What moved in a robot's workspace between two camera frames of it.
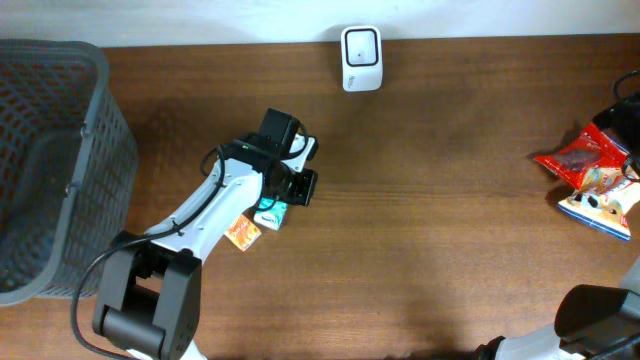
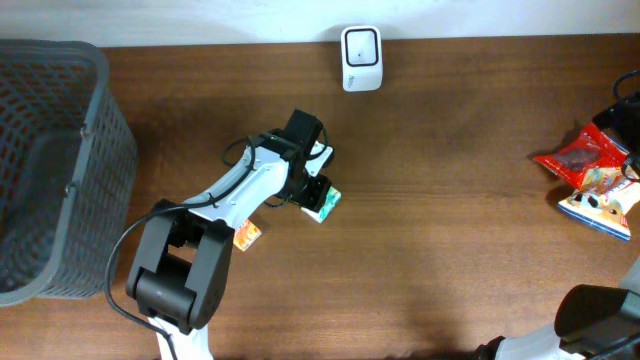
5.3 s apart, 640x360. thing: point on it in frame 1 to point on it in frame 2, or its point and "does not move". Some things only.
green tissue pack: [270, 213] to [329, 205]
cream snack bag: [603, 201] does not move
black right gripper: [626, 118] does not move
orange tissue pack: [243, 233] does not move
